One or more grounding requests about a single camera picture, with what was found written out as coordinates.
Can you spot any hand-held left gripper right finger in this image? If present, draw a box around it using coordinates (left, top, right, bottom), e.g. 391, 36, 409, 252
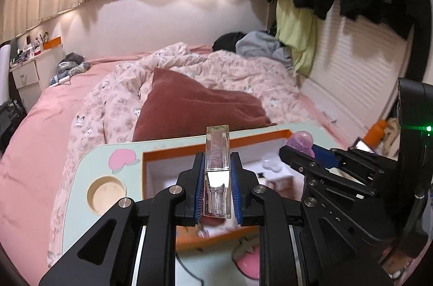
230, 152, 395, 286

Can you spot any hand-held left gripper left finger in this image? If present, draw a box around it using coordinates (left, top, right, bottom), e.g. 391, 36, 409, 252
39, 152, 207, 286

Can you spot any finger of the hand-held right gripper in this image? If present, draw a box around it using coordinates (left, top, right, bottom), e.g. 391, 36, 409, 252
312, 144, 399, 187
279, 146, 378, 215

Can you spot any pink translucent egg-shaped case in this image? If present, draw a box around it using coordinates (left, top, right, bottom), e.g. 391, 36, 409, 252
287, 132, 317, 158

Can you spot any clear plastic blister shell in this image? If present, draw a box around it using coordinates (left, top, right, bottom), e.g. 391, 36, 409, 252
261, 160, 282, 172

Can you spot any clear rectangular bottle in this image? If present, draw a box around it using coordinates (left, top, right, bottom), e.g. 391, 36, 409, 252
202, 125, 233, 219

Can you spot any orange cardboard box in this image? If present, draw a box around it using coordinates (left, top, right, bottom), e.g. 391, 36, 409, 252
141, 129, 339, 251

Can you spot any cream plush toy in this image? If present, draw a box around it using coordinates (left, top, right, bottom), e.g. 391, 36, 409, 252
386, 119, 401, 151

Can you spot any orange bottle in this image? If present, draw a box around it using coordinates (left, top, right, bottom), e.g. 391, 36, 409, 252
365, 120, 387, 145

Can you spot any white slatted panel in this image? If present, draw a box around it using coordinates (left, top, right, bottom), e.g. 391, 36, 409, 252
299, 7, 415, 141

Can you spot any maroon pillow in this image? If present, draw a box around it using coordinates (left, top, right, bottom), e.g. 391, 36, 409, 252
133, 67, 271, 143

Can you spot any pink floral quilt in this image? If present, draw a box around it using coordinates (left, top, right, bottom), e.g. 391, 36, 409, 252
47, 42, 339, 268

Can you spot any mint green lap table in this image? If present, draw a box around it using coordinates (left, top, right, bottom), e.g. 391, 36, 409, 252
61, 122, 342, 286

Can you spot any light green garment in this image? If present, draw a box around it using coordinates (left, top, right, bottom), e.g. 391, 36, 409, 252
275, 0, 319, 77

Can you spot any grey hoodie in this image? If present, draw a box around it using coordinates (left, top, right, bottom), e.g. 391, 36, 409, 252
236, 31, 294, 68

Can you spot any black clothing pile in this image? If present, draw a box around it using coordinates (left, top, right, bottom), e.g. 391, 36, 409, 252
212, 32, 249, 53

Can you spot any pink bed sheet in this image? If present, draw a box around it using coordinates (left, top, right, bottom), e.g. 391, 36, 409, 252
0, 51, 143, 269

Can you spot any blue floral cloth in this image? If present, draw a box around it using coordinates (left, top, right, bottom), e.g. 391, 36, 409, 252
50, 64, 91, 87

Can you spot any grey cloth bundle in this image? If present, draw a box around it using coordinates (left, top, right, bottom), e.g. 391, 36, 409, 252
56, 52, 89, 70

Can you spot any black bag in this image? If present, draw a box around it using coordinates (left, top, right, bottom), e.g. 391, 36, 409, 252
0, 100, 28, 151

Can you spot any white nightstand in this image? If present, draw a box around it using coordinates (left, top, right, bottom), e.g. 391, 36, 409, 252
9, 60, 42, 100

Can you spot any orange flat box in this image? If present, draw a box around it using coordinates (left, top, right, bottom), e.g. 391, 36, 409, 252
42, 36, 62, 50

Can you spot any white upright roll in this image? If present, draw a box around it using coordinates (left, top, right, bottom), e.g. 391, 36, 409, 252
0, 44, 10, 104

